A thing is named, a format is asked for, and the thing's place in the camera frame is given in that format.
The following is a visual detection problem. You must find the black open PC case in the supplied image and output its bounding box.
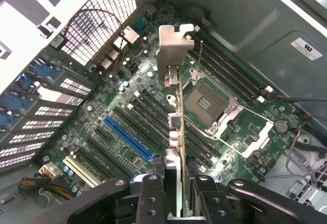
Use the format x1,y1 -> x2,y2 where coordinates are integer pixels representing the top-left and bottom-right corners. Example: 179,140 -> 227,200
0,0 -> 327,224

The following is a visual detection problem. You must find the metal socket cover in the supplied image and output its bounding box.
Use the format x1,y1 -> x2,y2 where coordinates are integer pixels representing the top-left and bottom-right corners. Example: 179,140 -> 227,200
208,106 -> 275,158

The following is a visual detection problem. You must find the CPU socket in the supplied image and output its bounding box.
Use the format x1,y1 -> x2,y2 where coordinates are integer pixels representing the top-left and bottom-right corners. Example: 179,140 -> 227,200
182,68 -> 240,135

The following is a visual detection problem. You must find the black RAM slot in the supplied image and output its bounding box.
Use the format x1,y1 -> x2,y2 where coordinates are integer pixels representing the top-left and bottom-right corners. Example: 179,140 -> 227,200
189,43 -> 264,104
195,36 -> 269,96
192,40 -> 266,99
198,33 -> 273,92

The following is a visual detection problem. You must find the large light blue slot latch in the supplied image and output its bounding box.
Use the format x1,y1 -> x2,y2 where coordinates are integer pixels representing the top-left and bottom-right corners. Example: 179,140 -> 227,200
15,74 -> 39,96

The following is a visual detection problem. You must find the white expansion slot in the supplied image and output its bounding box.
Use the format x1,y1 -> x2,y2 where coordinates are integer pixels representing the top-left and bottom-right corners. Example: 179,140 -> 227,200
62,155 -> 103,188

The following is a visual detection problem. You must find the black expansion slot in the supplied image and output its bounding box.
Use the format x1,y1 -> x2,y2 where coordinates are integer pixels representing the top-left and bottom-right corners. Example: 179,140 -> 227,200
112,106 -> 161,150
85,138 -> 135,180

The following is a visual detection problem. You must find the green motherboard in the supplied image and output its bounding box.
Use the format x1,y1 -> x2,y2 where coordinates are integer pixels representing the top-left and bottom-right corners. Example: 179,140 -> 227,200
35,4 -> 307,201

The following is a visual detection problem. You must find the silver coin cell battery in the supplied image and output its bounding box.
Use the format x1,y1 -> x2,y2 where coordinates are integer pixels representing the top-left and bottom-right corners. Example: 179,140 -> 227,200
274,119 -> 289,133

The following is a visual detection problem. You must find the yellow black power wire bundle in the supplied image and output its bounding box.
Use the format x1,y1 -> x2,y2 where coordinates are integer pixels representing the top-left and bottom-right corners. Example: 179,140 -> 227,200
16,164 -> 77,201

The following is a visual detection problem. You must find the thin locking lever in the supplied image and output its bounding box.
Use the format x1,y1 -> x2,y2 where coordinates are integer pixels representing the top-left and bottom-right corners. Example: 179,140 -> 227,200
193,39 -> 205,80

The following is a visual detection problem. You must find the blue expansion slot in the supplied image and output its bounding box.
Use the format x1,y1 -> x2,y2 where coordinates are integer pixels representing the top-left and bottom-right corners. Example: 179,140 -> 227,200
103,116 -> 154,162

